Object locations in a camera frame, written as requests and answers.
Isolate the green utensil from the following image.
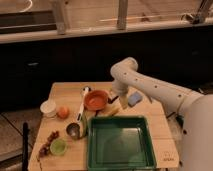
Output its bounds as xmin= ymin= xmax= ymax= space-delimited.
xmin=80 ymin=112 xmax=88 ymax=138

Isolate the metal measuring cup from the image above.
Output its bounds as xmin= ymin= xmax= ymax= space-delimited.
xmin=66 ymin=123 xmax=80 ymax=140

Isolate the orange bowl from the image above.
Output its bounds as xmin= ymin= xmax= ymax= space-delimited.
xmin=84 ymin=90 xmax=108 ymax=111

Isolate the bunch of red grapes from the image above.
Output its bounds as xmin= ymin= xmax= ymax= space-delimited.
xmin=37 ymin=131 xmax=59 ymax=160

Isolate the white handled utensil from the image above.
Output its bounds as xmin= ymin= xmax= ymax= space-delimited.
xmin=77 ymin=86 xmax=90 ymax=122

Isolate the orange fruit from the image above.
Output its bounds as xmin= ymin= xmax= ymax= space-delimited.
xmin=57 ymin=106 xmax=70 ymax=119

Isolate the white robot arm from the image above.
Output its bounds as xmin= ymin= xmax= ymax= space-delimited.
xmin=110 ymin=57 xmax=213 ymax=171

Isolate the green plastic tray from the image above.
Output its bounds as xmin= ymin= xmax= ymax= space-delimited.
xmin=87 ymin=116 xmax=157 ymax=171

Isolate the light blue cloth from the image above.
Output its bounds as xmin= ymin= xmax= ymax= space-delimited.
xmin=146 ymin=95 xmax=153 ymax=103

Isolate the blue sponge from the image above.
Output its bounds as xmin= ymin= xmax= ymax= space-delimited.
xmin=128 ymin=92 xmax=142 ymax=107

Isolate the black pole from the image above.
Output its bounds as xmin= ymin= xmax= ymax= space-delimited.
xmin=22 ymin=122 xmax=29 ymax=171

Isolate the yellow banana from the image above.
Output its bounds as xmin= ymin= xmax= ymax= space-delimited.
xmin=98 ymin=106 xmax=119 ymax=116

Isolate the small green cup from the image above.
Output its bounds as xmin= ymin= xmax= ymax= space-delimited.
xmin=50 ymin=138 xmax=66 ymax=156

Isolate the white cup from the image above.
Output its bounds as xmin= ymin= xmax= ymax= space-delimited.
xmin=40 ymin=100 xmax=56 ymax=118

